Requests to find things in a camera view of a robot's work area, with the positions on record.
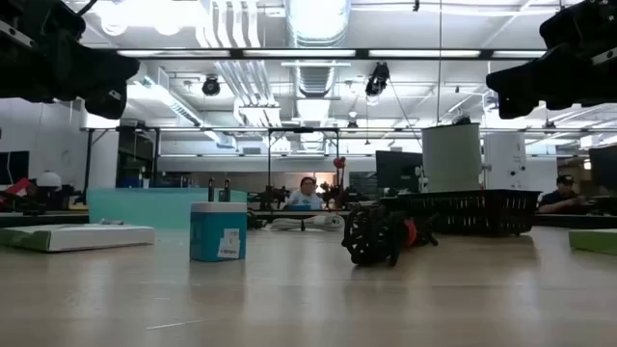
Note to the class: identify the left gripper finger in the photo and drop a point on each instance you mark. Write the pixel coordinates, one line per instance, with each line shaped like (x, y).
(91, 70)
(108, 103)

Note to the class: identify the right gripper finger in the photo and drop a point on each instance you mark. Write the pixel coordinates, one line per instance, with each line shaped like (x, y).
(535, 77)
(511, 106)

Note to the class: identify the black mesh basket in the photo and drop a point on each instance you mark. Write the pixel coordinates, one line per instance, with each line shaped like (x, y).
(482, 212)

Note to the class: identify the blue white charger plug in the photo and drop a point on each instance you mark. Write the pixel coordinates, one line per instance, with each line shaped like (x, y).
(217, 231)

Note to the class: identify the black wheeled gadget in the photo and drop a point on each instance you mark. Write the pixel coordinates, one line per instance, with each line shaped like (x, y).
(371, 236)

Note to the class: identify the black background robot arm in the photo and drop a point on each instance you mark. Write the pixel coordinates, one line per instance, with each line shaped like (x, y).
(354, 195)
(272, 195)

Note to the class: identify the teal plastic bin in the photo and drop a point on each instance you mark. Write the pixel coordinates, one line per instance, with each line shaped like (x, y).
(144, 207)

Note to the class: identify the translucent jug with black rim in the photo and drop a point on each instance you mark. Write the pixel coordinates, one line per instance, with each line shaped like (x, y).
(450, 159)

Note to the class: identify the white dome lamp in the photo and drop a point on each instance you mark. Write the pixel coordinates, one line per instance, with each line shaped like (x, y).
(48, 179)

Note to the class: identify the black computer monitor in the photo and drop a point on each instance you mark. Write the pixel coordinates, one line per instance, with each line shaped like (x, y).
(14, 167)
(397, 168)
(605, 168)

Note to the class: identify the person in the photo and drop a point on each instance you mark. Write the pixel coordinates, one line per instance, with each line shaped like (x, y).
(561, 195)
(303, 195)

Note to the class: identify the white flat box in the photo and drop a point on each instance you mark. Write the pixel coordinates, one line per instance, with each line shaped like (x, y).
(96, 236)

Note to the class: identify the green flat box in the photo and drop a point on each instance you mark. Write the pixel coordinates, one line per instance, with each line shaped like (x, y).
(595, 241)

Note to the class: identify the red desk lamp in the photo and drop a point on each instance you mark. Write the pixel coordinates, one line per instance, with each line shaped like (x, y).
(340, 164)

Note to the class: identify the white wall appliance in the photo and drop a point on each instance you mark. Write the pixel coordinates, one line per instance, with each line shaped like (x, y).
(503, 159)

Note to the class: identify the black overhead frame bar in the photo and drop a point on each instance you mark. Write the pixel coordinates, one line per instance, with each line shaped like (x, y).
(236, 53)

